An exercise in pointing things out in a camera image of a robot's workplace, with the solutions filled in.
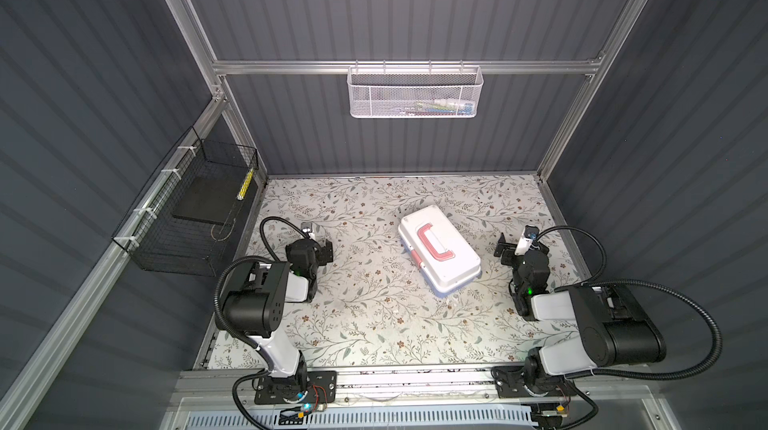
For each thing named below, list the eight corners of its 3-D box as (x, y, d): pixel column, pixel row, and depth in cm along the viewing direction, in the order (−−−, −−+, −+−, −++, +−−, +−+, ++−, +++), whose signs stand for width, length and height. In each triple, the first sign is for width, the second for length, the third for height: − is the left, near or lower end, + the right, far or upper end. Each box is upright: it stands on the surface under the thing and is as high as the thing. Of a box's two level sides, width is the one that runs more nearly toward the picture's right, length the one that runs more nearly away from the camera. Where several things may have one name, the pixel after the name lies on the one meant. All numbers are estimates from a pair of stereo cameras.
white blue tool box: (437, 304, 89) (443, 286, 79) (396, 242, 103) (397, 220, 93) (475, 282, 94) (485, 263, 84) (430, 226, 108) (434, 203, 98)
